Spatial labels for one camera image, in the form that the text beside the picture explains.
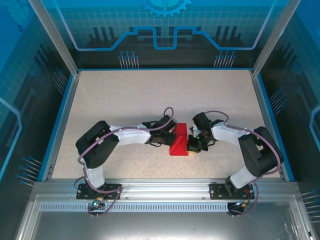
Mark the aluminium table side rail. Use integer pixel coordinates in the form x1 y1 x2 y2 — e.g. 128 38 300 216
41 72 81 182
249 70 288 181

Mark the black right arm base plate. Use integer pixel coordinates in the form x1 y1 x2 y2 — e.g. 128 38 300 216
209 182 256 200

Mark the red paper sheet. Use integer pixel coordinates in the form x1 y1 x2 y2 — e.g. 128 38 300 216
169 122 189 157

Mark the grey metal sheet tray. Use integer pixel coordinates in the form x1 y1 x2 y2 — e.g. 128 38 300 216
14 194 315 240

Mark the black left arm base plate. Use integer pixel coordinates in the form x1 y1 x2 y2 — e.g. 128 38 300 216
75 182 123 200

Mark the aluminium frame post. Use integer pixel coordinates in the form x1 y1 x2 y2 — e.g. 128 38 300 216
27 0 81 77
251 0 302 78

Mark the slotted aluminium cable duct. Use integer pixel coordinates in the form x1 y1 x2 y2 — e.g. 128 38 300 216
39 202 232 213

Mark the aluminium mounting beam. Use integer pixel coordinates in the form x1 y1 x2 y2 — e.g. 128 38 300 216
32 177 299 201

